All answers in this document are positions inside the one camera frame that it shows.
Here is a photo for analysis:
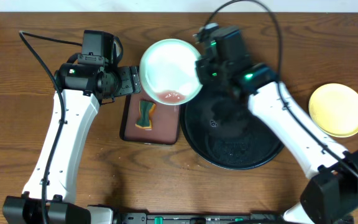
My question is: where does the green and orange sponge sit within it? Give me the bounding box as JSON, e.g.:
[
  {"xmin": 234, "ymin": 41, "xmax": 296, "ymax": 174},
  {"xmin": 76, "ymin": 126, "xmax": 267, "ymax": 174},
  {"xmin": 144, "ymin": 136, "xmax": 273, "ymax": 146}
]
[{"xmin": 135, "ymin": 100, "xmax": 157, "ymax": 129}]

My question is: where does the mint plate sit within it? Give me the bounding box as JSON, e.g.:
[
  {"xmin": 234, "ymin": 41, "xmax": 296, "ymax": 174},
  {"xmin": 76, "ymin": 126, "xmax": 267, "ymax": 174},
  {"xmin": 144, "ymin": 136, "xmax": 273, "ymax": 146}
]
[{"xmin": 139, "ymin": 39, "xmax": 203, "ymax": 105}]

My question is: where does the yellow plate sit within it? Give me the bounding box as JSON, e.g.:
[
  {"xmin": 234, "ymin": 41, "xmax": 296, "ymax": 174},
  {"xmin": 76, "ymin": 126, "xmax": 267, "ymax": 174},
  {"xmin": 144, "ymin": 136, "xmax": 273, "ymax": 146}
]
[{"xmin": 308, "ymin": 83, "xmax": 358, "ymax": 138}]

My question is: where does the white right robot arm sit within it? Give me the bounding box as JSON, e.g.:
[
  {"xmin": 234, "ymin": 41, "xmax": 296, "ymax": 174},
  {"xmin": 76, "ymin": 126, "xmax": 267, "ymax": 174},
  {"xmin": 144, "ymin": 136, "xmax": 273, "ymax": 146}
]
[{"xmin": 196, "ymin": 58, "xmax": 358, "ymax": 223}]

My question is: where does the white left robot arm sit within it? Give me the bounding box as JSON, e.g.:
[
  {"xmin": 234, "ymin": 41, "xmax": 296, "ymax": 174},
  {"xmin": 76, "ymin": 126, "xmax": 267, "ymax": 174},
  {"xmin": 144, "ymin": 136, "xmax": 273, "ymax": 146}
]
[{"xmin": 2, "ymin": 63, "xmax": 141, "ymax": 223}]

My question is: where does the black round tray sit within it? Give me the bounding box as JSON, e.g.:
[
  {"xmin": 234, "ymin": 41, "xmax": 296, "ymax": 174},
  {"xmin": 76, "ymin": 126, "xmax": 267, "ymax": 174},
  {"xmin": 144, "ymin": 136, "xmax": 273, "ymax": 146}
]
[{"xmin": 180, "ymin": 85, "xmax": 284, "ymax": 170}]

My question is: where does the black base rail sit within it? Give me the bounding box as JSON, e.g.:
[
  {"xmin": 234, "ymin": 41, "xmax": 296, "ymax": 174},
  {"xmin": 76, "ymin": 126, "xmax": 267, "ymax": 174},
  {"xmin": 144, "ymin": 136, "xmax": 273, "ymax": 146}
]
[{"xmin": 113, "ymin": 212, "xmax": 354, "ymax": 224}]

